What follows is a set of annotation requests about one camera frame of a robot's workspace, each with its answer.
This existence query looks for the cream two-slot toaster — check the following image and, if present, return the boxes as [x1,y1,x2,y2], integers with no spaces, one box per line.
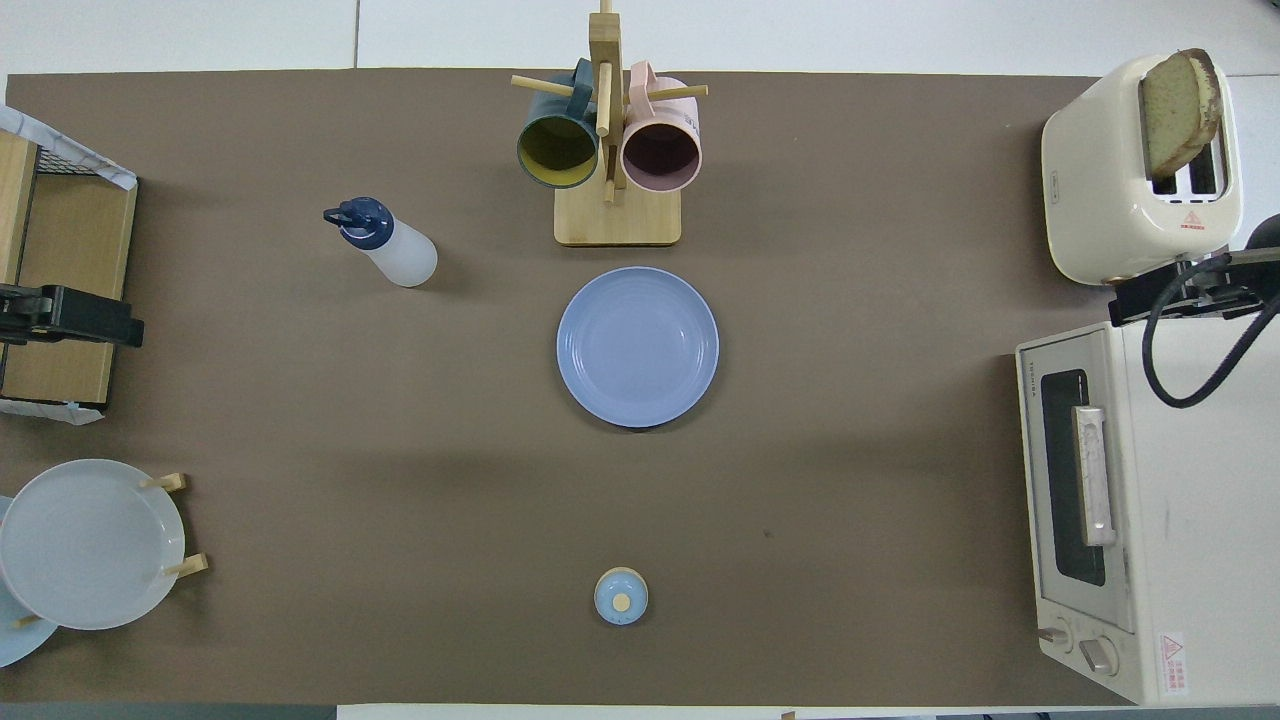
[1040,53,1244,287]

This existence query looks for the light blue plate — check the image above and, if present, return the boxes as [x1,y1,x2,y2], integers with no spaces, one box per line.
[0,495,61,669]

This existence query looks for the slice of toast bread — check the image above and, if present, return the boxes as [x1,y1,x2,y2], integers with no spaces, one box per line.
[1140,48,1223,181]

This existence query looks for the wooden mug tree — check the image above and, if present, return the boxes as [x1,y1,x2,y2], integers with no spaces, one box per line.
[511,0,709,248]

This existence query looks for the pink mug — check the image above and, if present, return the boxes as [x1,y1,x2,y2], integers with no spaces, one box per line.
[620,60,704,194]

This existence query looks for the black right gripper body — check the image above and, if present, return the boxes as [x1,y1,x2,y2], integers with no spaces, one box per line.
[1190,212,1280,313]

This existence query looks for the black wire basket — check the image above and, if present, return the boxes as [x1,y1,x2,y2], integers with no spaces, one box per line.
[35,140,113,179]

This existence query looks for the wooden dish rack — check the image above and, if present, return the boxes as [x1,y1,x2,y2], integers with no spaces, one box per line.
[12,472,210,631]

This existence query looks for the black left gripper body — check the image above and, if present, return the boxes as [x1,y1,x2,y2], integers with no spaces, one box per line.
[0,284,59,346]

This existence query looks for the brown table mat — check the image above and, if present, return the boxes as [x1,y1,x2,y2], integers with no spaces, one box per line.
[0,68,1233,707]

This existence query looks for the dark teal mug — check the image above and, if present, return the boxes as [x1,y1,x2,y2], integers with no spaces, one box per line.
[516,58,601,190]

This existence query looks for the periwinkle blue plate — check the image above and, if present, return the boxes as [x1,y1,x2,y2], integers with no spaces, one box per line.
[556,266,720,430]

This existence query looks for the pale grey plate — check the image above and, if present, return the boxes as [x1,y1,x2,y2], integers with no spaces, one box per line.
[0,459,187,631]

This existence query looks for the white toaster oven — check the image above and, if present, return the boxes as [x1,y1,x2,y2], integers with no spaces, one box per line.
[1015,318,1280,707]

